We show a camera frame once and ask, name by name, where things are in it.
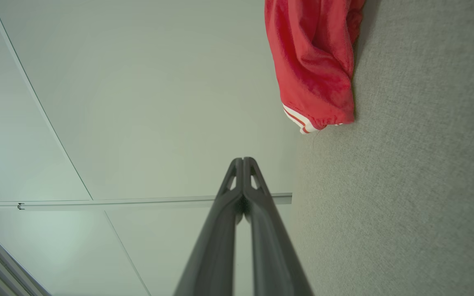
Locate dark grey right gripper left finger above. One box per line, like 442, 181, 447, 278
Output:
174, 157, 244, 296

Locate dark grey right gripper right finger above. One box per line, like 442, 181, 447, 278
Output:
244, 157, 314, 296

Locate red Bulls 23 jersey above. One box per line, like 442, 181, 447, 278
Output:
265, 0, 365, 134

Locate grey partition post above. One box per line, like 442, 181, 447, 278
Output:
0, 193, 293, 212

